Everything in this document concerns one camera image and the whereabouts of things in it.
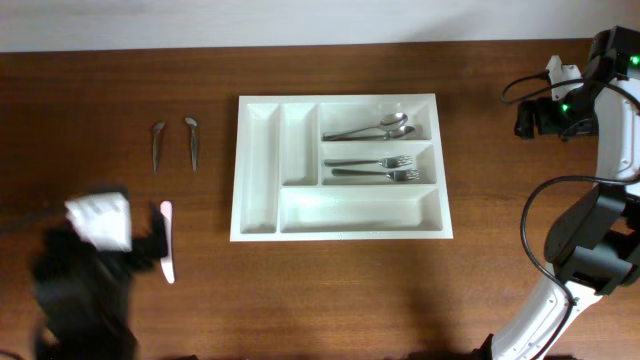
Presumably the small steel teaspoon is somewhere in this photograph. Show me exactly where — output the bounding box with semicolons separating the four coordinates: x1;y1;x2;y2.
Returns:
184;117;199;172
152;122;166;173

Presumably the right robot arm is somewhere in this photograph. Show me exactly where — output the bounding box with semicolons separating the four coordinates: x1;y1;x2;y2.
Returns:
468;26;639;359

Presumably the steel fork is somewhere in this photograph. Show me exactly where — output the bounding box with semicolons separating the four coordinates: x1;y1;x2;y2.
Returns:
331;169;420;182
324;155;413;169

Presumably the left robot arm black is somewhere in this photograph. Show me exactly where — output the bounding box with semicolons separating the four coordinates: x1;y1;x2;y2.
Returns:
32;189;169;360

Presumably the steel spoon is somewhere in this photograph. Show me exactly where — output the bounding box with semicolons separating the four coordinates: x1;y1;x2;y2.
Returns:
322;112;409;141
337;125;416;141

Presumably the white plastic cutlery tray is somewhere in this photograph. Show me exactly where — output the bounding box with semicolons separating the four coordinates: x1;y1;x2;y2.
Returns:
230;93;453;242

